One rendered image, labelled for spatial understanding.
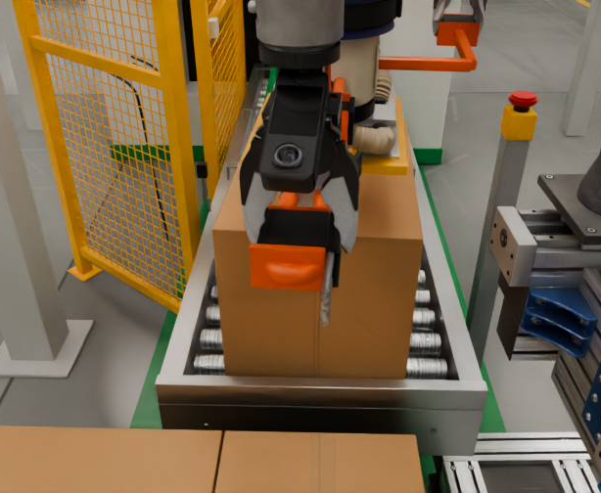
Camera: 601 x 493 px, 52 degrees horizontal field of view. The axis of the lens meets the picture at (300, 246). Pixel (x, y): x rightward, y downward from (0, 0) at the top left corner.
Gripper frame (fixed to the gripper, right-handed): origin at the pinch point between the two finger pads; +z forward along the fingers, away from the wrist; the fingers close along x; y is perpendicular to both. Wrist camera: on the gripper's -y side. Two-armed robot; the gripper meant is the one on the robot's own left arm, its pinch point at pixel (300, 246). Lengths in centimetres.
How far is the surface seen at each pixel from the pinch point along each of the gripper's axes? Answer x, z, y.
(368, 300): -7, 43, 46
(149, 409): 62, 122, 81
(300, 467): 4, 68, 24
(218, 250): 22, 32, 45
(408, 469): -17, 68, 26
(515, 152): -43, 34, 100
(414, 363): -19, 68, 55
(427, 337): -22, 68, 65
